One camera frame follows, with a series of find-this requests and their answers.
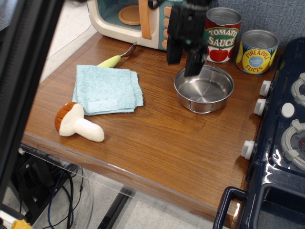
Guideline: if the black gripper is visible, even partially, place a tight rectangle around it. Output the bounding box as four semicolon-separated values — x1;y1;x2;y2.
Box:
167;3;208;77

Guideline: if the pineapple slices can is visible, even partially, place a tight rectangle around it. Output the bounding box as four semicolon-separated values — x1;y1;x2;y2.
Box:
235;30;279;75

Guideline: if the light blue folded cloth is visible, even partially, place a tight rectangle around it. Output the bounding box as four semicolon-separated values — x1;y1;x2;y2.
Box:
72;65;144;116

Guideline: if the tomato sauce can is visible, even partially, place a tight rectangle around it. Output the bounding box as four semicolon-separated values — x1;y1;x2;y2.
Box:
203;7;242;63

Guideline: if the toy microwave oven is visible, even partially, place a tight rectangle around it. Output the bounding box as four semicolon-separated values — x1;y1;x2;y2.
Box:
87;0;183;51

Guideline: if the green handled spoon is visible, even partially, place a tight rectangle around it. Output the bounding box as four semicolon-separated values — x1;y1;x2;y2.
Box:
98;42;137;68

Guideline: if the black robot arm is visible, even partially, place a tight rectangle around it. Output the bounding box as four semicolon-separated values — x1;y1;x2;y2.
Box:
0;0;206;211

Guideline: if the plush mushroom toy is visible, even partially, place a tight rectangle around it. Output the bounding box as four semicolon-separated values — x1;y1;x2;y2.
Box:
54;102;104;142

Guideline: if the dark blue toy stove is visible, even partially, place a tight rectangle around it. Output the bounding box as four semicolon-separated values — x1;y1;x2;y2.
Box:
213;38;305;229

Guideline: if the blue cable under table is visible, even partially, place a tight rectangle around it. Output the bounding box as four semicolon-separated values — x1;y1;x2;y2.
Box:
47;167;74;229

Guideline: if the stainless steel pot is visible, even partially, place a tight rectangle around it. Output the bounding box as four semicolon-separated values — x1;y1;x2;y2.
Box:
174;65;234;114

